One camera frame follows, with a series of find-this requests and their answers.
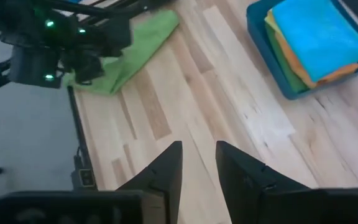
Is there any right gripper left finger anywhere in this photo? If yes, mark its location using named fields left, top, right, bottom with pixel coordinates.
left=0, top=140, right=183, bottom=224

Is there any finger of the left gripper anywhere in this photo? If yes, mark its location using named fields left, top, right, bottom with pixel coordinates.
left=73, top=55, right=105, bottom=85

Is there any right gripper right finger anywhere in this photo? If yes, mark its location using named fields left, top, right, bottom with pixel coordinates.
left=215, top=140, right=358, bottom=224

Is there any green microfiber towel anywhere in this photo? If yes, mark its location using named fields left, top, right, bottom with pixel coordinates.
left=62, top=9, right=180, bottom=96
left=264, top=23, right=309, bottom=94

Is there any orange microfiber towel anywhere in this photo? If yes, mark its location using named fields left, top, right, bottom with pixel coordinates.
left=273, top=30, right=358, bottom=90

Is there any yellow microfiber towel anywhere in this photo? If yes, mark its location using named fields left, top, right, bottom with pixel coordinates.
left=264, top=9, right=281, bottom=35

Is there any blue microfiber towel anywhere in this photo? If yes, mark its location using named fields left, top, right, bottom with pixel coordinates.
left=271, top=0, right=358, bottom=83

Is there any teal plastic tray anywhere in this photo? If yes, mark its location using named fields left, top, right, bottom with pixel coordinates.
left=246, top=0, right=358, bottom=101

